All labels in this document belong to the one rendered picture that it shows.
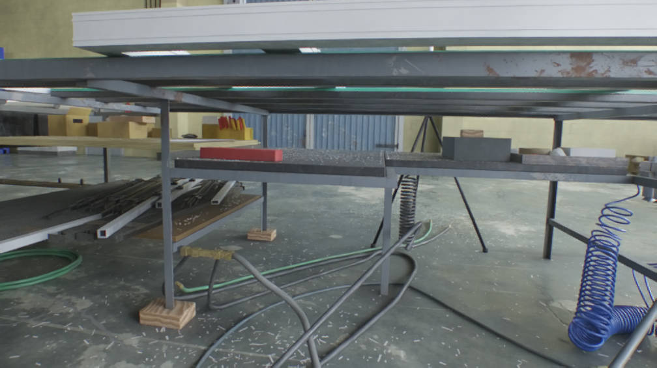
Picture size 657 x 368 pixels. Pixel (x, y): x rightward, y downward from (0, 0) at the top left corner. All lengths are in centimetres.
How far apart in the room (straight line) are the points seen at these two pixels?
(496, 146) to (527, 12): 93
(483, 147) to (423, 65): 90
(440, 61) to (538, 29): 16
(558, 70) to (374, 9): 36
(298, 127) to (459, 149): 607
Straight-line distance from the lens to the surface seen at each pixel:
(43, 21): 1148
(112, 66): 92
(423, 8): 66
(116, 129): 211
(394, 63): 69
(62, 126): 248
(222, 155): 124
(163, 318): 139
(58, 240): 146
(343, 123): 720
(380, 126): 714
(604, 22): 74
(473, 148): 153
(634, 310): 167
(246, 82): 101
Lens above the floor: 69
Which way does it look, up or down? 5 degrees down
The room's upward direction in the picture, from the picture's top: 1 degrees clockwise
